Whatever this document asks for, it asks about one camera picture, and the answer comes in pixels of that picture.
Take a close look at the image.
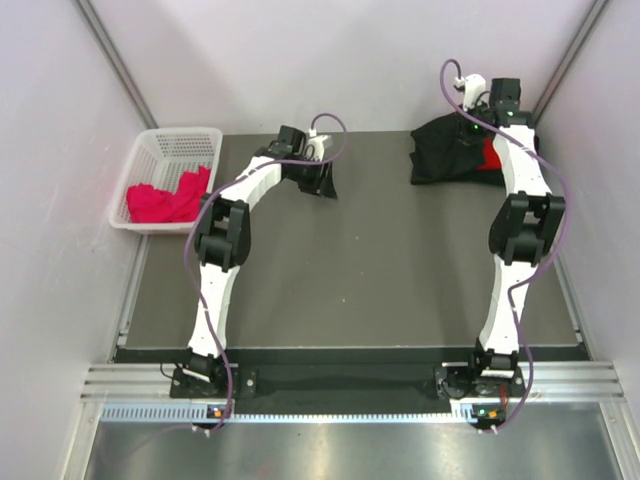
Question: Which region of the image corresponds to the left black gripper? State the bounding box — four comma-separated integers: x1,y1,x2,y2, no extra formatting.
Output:
286,155,337,201

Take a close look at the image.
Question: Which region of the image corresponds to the black t-shirt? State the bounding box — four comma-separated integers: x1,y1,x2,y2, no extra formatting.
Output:
409,113,479,185
459,142,505,187

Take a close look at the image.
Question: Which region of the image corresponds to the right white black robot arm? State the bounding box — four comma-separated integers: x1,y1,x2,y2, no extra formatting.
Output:
456,74,566,396

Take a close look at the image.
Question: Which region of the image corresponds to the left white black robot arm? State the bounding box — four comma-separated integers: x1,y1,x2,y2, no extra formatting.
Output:
174,126,337,398

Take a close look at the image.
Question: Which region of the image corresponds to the black folded t-shirt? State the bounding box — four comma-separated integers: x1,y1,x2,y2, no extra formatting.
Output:
459,142,505,187

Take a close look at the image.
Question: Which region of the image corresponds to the red folded t-shirt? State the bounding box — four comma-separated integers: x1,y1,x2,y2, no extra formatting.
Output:
476,137,502,172

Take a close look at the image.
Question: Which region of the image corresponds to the white plastic basket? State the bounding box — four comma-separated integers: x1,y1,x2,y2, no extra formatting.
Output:
109,127,223,235

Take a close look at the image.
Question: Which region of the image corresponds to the pink crumpled t-shirt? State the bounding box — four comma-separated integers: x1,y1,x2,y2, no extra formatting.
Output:
126,166,211,223

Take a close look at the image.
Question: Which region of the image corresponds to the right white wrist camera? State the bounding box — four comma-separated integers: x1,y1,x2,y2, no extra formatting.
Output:
454,74,486,111

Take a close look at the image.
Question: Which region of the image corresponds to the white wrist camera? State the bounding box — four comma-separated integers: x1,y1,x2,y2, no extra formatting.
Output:
454,74,486,111
302,128,333,162

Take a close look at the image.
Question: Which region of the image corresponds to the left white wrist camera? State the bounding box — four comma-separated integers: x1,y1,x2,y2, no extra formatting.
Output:
302,128,333,162

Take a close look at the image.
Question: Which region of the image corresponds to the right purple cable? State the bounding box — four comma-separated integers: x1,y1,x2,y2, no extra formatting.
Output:
438,58,572,434

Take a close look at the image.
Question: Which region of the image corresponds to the right aluminium corner post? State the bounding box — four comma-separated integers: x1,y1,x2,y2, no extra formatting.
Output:
532,0,611,124

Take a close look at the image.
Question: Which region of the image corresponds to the aluminium corner post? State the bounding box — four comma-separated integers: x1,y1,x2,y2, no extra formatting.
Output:
532,0,611,124
71,0,158,129

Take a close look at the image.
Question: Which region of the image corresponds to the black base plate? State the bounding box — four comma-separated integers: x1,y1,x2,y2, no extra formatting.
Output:
170,363,522,401

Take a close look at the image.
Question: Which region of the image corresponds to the left aluminium corner post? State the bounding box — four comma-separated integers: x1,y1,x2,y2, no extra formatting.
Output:
71,0,158,129

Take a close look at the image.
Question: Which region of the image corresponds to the aluminium frame rail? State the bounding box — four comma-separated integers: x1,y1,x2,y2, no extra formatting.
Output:
80,361,624,403

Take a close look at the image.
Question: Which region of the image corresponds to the grey slotted cable duct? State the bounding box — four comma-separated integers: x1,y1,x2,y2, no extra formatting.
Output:
101,403,478,425

